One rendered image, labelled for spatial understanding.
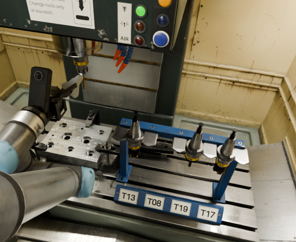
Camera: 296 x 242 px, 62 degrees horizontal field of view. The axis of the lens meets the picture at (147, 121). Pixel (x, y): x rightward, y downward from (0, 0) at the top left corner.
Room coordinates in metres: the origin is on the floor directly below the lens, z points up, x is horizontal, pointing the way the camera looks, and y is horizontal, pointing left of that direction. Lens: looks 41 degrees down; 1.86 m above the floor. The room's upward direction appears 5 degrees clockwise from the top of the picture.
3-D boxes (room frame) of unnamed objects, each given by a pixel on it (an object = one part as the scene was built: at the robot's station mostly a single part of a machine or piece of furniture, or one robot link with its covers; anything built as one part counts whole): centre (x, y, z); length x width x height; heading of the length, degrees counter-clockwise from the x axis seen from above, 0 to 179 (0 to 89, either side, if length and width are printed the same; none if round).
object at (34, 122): (0.44, 0.29, 1.43); 0.08 x 0.05 x 0.08; 82
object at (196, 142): (0.62, -0.18, 1.26); 0.04 x 0.04 x 0.07
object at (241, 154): (0.60, -0.34, 1.21); 0.07 x 0.05 x 0.01; 172
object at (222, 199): (0.65, -0.35, 1.05); 0.10 x 0.05 x 0.30; 172
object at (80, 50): (0.78, 0.25, 1.55); 0.16 x 0.16 x 0.12
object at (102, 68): (1.22, 0.19, 1.16); 0.48 x 0.05 x 0.51; 82
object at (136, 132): (0.65, 0.04, 1.26); 0.04 x 0.04 x 0.07
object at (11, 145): (0.36, 0.31, 1.42); 0.11 x 0.08 x 0.09; 172
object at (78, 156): (0.83, 0.34, 0.96); 0.29 x 0.23 x 0.05; 82
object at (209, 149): (0.61, -0.23, 1.21); 0.07 x 0.05 x 0.01; 172
